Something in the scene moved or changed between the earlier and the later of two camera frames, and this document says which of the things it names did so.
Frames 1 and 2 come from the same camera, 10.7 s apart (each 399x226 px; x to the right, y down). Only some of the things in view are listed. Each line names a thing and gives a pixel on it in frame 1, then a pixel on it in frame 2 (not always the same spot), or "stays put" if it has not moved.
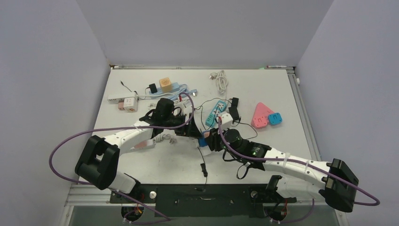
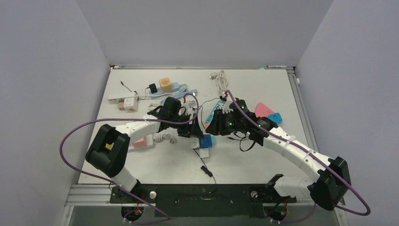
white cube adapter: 130,104 stays put
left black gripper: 190,129 stays put
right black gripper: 213,140 to 217,126
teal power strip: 219,108 stays put
